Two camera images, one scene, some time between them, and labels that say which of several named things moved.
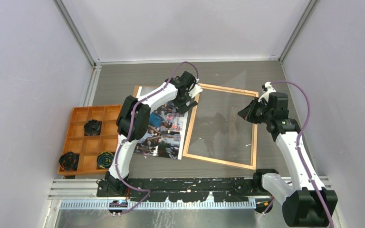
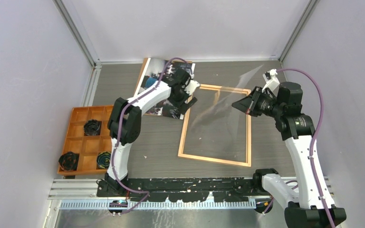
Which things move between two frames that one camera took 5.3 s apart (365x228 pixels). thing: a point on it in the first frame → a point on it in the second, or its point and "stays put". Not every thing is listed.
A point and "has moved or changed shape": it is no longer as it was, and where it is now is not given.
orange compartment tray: x=88 y=147 stays put
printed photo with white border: x=168 y=127 → x=151 y=74
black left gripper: x=182 y=108 stays put
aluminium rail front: x=83 y=194 stays put
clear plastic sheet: x=216 y=132 has moved or changed shape
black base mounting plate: x=227 y=189 stays put
